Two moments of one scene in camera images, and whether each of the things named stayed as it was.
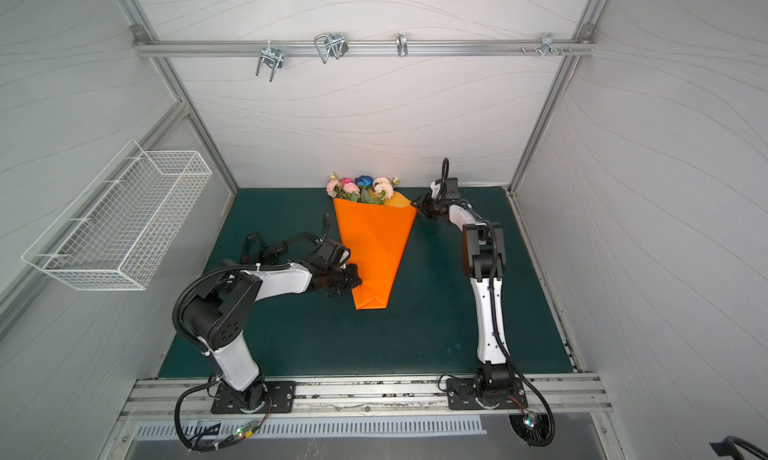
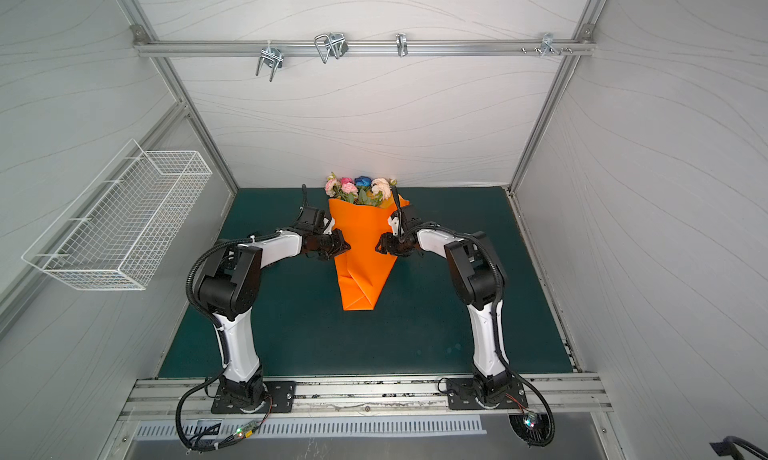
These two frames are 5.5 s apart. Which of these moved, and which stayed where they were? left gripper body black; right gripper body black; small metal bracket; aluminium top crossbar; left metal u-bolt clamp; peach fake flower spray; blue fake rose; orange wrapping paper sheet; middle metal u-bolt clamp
Moved: right gripper body black; left gripper body black; orange wrapping paper sheet
Stayed: blue fake rose; left metal u-bolt clamp; peach fake flower spray; small metal bracket; aluminium top crossbar; middle metal u-bolt clamp
